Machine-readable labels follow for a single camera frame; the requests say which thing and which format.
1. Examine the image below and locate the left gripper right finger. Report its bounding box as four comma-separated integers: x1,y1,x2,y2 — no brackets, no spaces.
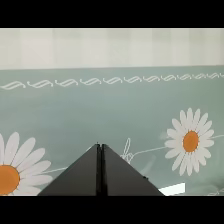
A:
99,143,165,197

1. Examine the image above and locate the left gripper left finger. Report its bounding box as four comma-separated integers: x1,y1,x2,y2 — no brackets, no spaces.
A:
37,142,101,197

